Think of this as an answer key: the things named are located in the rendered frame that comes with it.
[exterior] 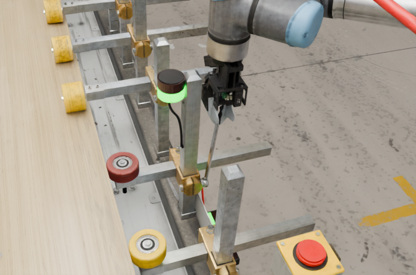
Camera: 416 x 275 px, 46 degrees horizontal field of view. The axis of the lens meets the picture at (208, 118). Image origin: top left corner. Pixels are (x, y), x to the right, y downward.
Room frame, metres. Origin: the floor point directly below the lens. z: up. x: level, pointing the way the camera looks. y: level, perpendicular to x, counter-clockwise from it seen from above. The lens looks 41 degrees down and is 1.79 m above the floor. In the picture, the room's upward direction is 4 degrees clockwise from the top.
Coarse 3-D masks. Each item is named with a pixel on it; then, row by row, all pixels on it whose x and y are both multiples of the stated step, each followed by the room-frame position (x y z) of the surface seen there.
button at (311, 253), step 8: (304, 240) 0.41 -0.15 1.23; (312, 240) 0.41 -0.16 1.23; (304, 248) 0.40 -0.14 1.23; (312, 248) 0.40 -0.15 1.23; (320, 248) 0.40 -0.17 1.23; (304, 256) 0.38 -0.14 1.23; (312, 256) 0.38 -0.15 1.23; (320, 256) 0.39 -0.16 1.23; (312, 264) 0.37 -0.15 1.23; (320, 264) 0.38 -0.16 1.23
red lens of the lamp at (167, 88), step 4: (184, 76) 0.85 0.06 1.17; (184, 80) 0.84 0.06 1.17; (160, 84) 0.82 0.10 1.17; (164, 84) 0.82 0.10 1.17; (176, 84) 0.82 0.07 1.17; (180, 84) 0.83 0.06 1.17; (184, 84) 0.84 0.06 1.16; (160, 88) 0.83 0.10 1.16; (164, 88) 0.82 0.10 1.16; (168, 88) 0.82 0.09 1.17; (172, 88) 0.82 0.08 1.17; (176, 88) 0.82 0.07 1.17; (180, 88) 0.83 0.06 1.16; (168, 92) 0.82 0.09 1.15; (172, 92) 0.82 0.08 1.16; (176, 92) 0.82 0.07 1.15
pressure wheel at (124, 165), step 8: (120, 152) 0.87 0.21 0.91; (128, 152) 0.88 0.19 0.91; (112, 160) 0.84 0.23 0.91; (120, 160) 0.84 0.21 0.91; (128, 160) 0.85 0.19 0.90; (136, 160) 0.85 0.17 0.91; (112, 168) 0.82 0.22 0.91; (120, 168) 0.82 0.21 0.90; (128, 168) 0.82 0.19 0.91; (136, 168) 0.83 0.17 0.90; (112, 176) 0.81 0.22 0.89; (120, 176) 0.80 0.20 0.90; (128, 176) 0.81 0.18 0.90; (136, 176) 0.83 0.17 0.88
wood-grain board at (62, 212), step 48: (0, 0) 1.63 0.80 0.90; (0, 48) 1.31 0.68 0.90; (48, 48) 1.33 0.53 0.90; (0, 96) 1.07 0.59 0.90; (48, 96) 1.09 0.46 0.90; (0, 144) 0.88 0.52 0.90; (48, 144) 0.89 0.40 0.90; (96, 144) 0.90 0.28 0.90; (0, 192) 0.72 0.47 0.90; (48, 192) 0.74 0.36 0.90; (96, 192) 0.75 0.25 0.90; (0, 240) 0.60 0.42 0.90; (48, 240) 0.60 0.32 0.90; (96, 240) 0.61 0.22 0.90
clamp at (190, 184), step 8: (176, 152) 0.93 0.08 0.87; (176, 160) 0.90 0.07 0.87; (176, 168) 0.87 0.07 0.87; (176, 176) 0.87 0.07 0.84; (192, 176) 0.85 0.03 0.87; (184, 184) 0.83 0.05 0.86; (192, 184) 0.82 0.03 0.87; (200, 184) 0.83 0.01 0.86; (184, 192) 0.82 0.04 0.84; (192, 192) 0.82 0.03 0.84
